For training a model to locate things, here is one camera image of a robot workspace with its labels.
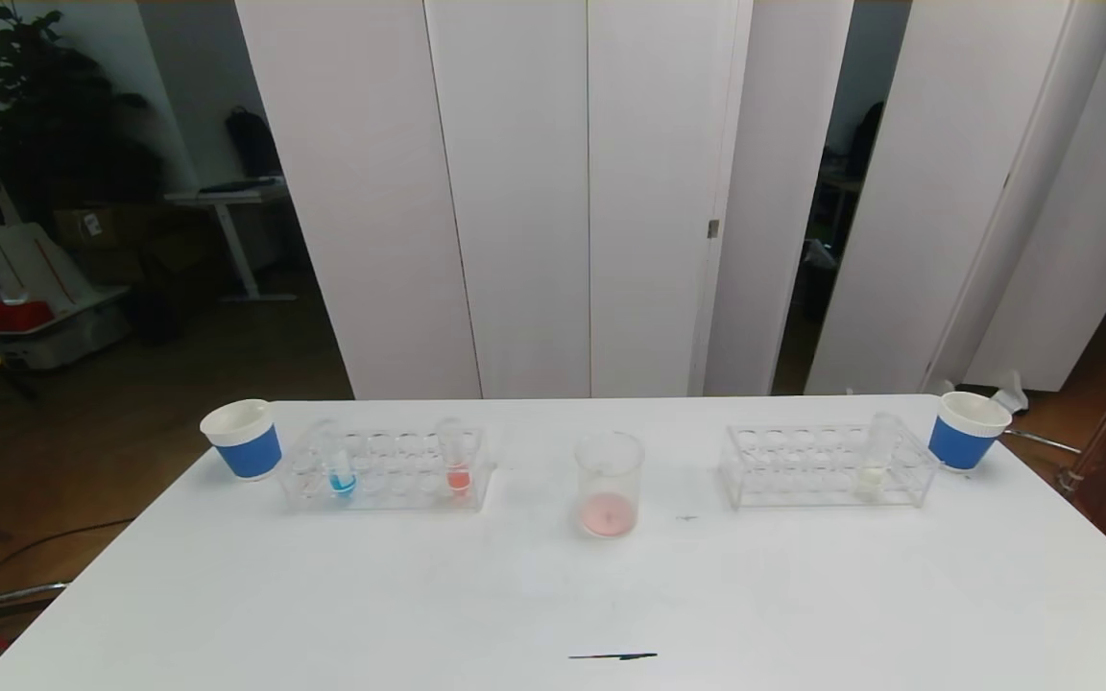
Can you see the metal chair base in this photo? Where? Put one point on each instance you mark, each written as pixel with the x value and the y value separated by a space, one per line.
pixel 15 593

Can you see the blue white paper cup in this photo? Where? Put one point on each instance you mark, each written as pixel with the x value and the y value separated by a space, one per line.
pixel 961 443
pixel 248 449

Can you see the clear plastic beaker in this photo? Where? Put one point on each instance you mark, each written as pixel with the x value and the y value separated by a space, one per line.
pixel 609 509

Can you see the test tube with yellowish liquid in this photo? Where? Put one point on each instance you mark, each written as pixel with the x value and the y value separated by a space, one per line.
pixel 877 475

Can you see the white folding screen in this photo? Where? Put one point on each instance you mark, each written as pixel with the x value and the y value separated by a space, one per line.
pixel 947 192
pixel 515 192

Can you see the test tube with blue liquid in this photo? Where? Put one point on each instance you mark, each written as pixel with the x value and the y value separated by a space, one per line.
pixel 342 482

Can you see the brown cardboard box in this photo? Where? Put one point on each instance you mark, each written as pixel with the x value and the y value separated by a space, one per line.
pixel 97 238

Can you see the clear acrylic tube rack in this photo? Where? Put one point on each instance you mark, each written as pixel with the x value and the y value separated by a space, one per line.
pixel 793 470
pixel 390 475

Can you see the dark office chair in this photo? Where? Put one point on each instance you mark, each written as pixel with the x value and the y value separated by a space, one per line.
pixel 868 136

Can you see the white machine base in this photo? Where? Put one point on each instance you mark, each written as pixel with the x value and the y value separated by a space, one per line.
pixel 63 334

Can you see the white desk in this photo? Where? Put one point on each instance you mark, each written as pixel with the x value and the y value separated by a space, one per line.
pixel 227 190

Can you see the green potted plant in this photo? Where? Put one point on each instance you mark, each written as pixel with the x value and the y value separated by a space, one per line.
pixel 44 96

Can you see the black backpack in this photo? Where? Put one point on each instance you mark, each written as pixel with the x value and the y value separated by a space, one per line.
pixel 252 142

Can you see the test tube with red liquid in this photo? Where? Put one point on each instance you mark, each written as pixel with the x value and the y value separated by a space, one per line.
pixel 458 477

